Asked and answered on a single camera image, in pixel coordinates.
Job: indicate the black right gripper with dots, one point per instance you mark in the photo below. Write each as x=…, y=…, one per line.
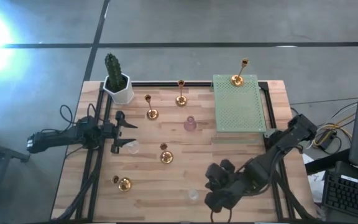
x=238, y=183

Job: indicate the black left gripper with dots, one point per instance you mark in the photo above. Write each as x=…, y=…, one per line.
x=109, y=133

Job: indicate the clear glass candle holder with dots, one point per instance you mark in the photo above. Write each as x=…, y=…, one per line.
x=193, y=194
x=133, y=147

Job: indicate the brass candlestick holder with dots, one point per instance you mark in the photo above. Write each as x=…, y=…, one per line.
x=181, y=100
x=166, y=157
x=152, y=114
x=237, y=81
x=125, y=184

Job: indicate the pink glass candle holder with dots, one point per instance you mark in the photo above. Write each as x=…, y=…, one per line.
x=190, y=125

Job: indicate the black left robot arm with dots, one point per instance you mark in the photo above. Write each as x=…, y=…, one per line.
x=57, y=137

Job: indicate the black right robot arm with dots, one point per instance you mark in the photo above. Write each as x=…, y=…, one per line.
x=266, y=161

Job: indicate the white hexagonal plant pot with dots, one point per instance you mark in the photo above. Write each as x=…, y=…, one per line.
x=124, y=96

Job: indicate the green cactus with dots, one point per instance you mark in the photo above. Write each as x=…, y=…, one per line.
x=114, y=71

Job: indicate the green perforated metal shelf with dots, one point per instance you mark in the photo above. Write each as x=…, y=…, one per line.
x=238, y=109

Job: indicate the white paper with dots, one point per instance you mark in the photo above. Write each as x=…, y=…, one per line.
x=314, y=183

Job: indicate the black stand leg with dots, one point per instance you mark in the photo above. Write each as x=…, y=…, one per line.
x=325, y=161

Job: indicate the black power adapter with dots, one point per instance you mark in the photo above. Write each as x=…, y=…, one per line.
x=328, y=137

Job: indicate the black keyboard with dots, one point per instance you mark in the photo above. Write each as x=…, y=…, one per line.
x=346, y=196

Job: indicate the black aluminium table frame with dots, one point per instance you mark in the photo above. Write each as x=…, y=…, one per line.
x=166, y=84

